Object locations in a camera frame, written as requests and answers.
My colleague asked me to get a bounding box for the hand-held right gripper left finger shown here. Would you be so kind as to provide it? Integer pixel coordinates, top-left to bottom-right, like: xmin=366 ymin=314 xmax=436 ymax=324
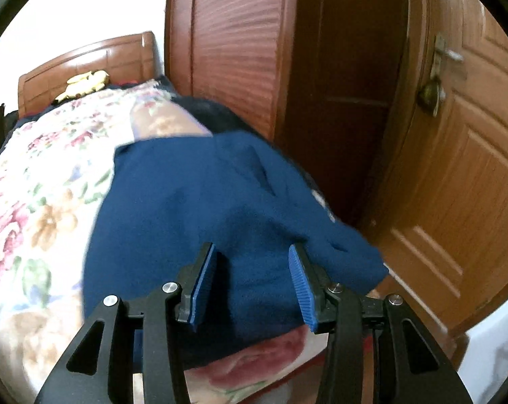
xmin=34 ymin=242 xmax=218 ymax=404

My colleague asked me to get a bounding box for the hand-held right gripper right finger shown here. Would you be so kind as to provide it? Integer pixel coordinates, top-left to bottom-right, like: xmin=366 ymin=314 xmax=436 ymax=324
xmin=288 ymin=243 xmax=475 ymax=404

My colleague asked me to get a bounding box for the navy blue suit jacket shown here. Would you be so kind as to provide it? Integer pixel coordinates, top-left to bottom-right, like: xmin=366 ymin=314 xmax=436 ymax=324
xmin=82 ymin=130 xmax=390 ymax=365

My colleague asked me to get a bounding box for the floral bedspread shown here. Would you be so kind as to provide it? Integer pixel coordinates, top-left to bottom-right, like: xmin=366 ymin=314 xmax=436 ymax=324
xmin=0 ymin=79 xmax=322 ymax=404

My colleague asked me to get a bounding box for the wooden room door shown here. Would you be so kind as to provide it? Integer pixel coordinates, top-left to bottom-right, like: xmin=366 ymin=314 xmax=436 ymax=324
xmin=359 ymin=0 xmax=508 ymax=337

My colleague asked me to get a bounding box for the yellow plush toy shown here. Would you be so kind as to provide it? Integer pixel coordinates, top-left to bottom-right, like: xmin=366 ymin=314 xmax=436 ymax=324
xmin=54 ymin=71 xmax=111 ymax=102

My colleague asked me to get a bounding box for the wooden slatted wardrobe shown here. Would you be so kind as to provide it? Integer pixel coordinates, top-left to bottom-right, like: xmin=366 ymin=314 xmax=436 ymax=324
xmin=164 ymin=0 xmax=410 ymax=228

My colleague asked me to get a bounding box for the wooden bed headboard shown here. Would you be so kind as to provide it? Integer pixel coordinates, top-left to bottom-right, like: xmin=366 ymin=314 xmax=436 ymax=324
xmin=17 ymin=31 xmax=162 ymax=119

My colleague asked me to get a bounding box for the brass door handle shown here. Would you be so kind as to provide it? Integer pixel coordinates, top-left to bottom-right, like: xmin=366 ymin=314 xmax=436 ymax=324
xmin=418 ymin=34 xmax=465 ymax=116

